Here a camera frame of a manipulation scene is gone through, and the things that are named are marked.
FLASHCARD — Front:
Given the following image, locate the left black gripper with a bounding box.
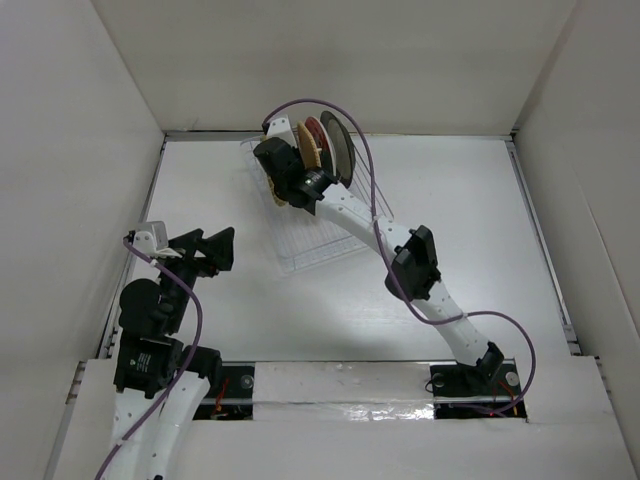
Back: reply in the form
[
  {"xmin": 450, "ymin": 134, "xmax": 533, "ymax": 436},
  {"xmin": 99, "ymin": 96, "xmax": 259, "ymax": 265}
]
[{"xmin": 158, "ymin": 224, "xmax": 232, "ymax": 330}]

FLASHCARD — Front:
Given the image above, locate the square bamboo tray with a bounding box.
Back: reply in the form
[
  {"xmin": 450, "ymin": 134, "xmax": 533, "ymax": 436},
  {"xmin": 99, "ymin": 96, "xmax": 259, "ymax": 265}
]
[
  {"xmin": 297, "ymin": 122, "xmax": 321, "ymax": 169},
  {"xmin": 255, "ymin": 135, "xmax": 287, "ymax": 207}
]

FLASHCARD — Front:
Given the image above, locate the red teal floral plate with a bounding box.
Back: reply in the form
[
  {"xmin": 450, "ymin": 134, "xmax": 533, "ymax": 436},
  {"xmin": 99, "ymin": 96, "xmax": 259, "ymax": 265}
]
[{"xmin": 304, "ymin": 116, "xmax": 335, "ymax": 174}]

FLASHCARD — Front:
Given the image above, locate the brown rimmed cream plate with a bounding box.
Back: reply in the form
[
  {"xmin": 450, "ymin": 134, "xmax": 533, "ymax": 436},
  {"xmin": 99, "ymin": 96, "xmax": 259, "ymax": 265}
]
[{"xmin": 320, "ymin": 110, "xmax": 355, "ymax": 188}]

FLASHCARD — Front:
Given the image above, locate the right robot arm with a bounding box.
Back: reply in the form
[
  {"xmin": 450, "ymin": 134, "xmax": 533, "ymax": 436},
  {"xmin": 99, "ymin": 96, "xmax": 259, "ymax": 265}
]
[{"xmin": 253, "ymin": 138, "xmax": 504, "ymax": 398}]

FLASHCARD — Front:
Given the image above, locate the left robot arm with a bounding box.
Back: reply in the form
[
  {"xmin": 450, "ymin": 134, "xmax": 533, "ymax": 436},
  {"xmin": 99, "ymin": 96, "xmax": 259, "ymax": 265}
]
[{"xmin": 95, "ymin": 221, "xmax": 235, "ymax": 479}]

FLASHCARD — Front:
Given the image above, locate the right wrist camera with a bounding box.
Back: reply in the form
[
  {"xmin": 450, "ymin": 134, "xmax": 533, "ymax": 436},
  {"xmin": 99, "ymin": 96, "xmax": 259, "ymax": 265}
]
[{"xmin": 264, "ymin": 115, "xmax": 297, "ymax": 147}]

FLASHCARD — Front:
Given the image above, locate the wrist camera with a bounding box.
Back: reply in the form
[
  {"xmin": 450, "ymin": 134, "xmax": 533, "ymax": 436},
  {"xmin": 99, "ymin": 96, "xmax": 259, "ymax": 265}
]
[
  {"xmin": 264, "ymin": 115, "xmax": 297, "ymax": 147},
  {"xmin": 125, "ymin": 221, "xmax": 171, "ymax": 258}
]

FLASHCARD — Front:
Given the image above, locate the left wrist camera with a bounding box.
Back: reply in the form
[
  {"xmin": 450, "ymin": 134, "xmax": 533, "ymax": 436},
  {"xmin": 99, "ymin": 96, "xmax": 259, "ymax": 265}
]
[{"xmin": 125, "ymin": 221, "xmax": 171, "ymax": 258}]

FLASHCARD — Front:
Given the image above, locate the white wire dish rack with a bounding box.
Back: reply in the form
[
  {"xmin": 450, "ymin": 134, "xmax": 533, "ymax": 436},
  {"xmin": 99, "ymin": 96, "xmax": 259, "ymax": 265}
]
[{"xmin": 240, "ymin": 137, "xmax": 366, "ymax": 274}]

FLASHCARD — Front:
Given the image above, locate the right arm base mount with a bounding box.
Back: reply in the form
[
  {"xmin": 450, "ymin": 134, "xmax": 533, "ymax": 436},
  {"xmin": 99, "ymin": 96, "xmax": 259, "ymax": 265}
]
[{"xmin": 425, "ymin": 360, "xmax": 527, "ymax": 420}]

